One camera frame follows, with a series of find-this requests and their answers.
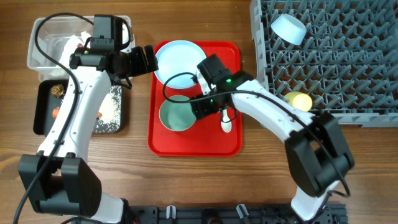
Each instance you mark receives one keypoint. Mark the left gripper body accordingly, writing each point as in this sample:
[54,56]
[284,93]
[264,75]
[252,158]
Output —
[134,63]

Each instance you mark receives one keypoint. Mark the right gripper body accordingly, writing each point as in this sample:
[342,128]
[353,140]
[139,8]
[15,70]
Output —
[207,106]

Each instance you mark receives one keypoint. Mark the green bowl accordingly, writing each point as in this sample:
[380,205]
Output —
[176,116]

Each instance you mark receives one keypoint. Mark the white plastic spoon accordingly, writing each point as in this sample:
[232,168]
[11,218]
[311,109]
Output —
[225,121]

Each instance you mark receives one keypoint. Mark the light blue plate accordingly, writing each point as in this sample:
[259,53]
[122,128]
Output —
[176,57]

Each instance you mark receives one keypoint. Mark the white rice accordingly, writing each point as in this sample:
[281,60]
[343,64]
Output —
[109,116]

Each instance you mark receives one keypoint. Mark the white napkin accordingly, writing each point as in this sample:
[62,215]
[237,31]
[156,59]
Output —
[72,43]

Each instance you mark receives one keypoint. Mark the brown food ball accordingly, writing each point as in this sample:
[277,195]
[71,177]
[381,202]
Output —
[57,90]

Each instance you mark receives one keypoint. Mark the orange carrot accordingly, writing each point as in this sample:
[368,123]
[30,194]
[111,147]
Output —
[56,111]

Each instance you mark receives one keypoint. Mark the yellow cup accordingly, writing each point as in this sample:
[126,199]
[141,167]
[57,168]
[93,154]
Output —
[299,100]

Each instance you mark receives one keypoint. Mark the light blue rice bowl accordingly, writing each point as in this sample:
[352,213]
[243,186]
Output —
[289,28]

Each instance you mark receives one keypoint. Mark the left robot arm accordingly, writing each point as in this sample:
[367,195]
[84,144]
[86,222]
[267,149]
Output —
[57,179]

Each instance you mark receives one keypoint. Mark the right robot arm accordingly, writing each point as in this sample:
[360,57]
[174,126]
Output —
[318,154]

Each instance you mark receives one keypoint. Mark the clear plastic waste bin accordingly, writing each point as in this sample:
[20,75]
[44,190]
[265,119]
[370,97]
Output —
[52,37]

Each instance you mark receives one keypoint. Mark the black waste tray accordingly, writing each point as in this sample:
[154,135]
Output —
[46,103]

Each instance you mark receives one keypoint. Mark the grey dishwasher rack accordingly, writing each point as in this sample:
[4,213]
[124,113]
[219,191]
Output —
[347,62]

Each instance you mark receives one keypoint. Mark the red serving tray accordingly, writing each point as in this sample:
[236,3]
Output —
[206,137]

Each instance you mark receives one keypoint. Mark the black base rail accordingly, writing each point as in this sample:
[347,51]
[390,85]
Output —
[267,214]

